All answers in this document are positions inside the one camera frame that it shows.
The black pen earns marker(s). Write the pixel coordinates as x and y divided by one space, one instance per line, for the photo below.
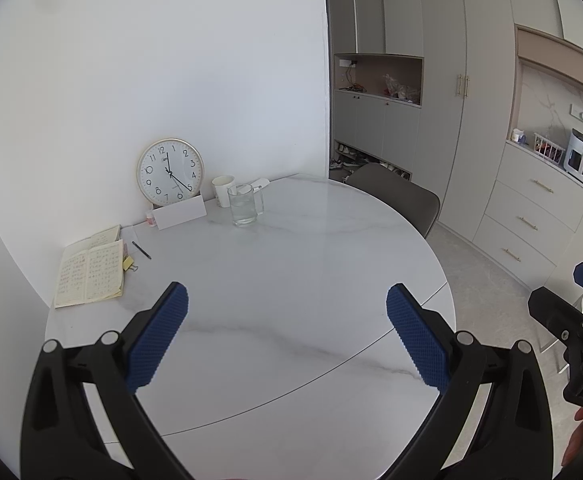
141 250

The person's right hand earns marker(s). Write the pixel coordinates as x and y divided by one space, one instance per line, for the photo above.
579 440

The white countertop appliance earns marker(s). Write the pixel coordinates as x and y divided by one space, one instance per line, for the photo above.
579 157

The white thermometer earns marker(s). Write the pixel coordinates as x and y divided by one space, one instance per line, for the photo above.
259 184

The yellow binder clip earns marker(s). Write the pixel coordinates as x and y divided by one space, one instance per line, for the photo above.
128 263

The small pink object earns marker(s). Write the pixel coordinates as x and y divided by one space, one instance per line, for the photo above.
150 218

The white mug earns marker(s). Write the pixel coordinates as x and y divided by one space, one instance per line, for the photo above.
223 190

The white folded card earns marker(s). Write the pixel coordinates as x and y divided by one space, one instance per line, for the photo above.
179 212

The round white wall clock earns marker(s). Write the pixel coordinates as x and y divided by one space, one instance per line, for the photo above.
170 172

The clutter in cabinet niche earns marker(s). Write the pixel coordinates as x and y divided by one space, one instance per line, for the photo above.
399 87

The grey drawer cabinet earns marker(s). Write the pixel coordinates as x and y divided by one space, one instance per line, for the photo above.
521 200

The grey tall cabinet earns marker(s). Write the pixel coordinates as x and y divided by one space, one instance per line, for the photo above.
441 135

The shoes under cabinet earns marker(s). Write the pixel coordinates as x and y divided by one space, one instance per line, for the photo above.
351 157

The open yellowed notebook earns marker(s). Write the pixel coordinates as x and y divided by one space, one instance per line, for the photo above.
91 272

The grey chair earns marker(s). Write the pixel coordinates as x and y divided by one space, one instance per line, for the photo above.
396 200

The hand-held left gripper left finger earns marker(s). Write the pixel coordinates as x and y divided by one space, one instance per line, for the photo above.
159 330

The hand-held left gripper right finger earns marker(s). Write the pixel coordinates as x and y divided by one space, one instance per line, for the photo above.
416 332

